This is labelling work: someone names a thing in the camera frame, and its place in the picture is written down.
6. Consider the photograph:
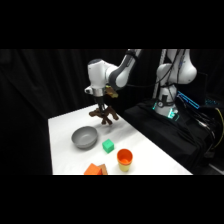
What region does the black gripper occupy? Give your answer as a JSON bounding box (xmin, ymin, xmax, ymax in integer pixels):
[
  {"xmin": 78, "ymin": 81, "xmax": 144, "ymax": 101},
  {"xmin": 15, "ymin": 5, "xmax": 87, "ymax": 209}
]
[{"xmin": 93, "ymin": 95, "xmax": 114, "ymax": 117}]

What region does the brown toy deer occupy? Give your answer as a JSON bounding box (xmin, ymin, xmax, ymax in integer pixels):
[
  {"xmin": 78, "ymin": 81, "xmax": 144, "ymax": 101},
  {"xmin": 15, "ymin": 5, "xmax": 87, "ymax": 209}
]
[{"xmin": 88, "ymin": 107, "xmax": 120, "ymax": 127}]

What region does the grey bowl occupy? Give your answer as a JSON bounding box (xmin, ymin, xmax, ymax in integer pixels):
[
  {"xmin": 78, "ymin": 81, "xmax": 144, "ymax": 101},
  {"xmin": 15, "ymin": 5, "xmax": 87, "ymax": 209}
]
[{"xmin": 70, "ymin": 125, "xmax": 99, "ymax": 150}]

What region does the green cube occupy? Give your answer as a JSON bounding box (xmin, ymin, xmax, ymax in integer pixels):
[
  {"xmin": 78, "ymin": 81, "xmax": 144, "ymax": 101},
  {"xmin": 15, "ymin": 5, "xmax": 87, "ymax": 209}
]
[{"xmin": 101, "ymin": 139, "xmax": 115, "ymax": 154}]

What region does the orange plastic cup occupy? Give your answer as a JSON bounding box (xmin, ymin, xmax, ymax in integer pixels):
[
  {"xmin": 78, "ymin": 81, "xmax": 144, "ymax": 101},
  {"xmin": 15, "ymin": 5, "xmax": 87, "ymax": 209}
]
[{"xmin": 116, "ymin": 148, "xmax": 134, "ymax": 166}]

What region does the brown wooden block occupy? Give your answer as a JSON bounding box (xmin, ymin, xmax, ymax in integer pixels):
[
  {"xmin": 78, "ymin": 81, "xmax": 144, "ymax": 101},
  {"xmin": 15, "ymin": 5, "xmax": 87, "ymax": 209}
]
[{"xmin": 97, "ymin": 163, "xmax": 109, "ymax": 175}]

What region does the orange block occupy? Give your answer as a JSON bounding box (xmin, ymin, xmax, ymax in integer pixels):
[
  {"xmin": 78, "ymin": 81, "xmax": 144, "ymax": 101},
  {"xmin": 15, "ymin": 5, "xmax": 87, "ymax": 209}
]
[{"xmin": 83, "ymin": 162, "xmax": 103, "ymax": 175}]

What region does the yellow plastic cup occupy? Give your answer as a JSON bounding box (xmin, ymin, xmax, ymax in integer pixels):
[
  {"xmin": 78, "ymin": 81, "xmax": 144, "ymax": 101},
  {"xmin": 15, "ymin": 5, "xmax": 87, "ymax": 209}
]
[{"xmin": 117, "ymin": 160, "xmax": 132, "ymax": 173}]

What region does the black curtain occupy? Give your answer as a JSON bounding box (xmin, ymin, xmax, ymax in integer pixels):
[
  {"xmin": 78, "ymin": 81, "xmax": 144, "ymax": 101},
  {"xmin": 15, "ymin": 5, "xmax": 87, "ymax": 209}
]
[{"xmin": 0, "ymin": 49, "xmax": 224, "ymax": 175}]

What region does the black robot stand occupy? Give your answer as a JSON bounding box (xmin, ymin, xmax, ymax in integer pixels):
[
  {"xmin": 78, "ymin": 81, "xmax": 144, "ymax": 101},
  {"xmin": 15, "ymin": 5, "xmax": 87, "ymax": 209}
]
[{"xmin": 120, "ymin": 99, "xmax": 224, "ymax": 175}]

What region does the small green light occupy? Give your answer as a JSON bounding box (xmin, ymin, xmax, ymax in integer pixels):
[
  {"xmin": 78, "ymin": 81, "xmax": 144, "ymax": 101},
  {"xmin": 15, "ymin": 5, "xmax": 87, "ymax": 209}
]
[{"xmin": 169, "ymin": 109, "xmax": 180, "ymax": 122}]

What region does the blue-lit device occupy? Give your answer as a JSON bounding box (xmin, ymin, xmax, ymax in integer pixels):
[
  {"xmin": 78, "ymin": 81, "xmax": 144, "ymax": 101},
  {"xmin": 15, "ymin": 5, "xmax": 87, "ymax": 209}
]
[{"xmin": 176, "ymin": 90, "xmax": 201, "ymax": 111}]

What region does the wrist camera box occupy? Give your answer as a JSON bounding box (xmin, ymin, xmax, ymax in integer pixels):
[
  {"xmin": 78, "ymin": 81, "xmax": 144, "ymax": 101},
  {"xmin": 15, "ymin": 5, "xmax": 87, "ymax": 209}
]
[{"xmin": 105, "ymin": 85, "xmax": 120, "ymax": 99}]

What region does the yellow cable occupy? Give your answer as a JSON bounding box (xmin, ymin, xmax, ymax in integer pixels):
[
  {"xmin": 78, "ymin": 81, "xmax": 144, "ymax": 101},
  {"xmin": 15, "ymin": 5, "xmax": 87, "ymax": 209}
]
[{"xmin": 211, "ymin": 106, "xmax": 224, "ymax": 150}]

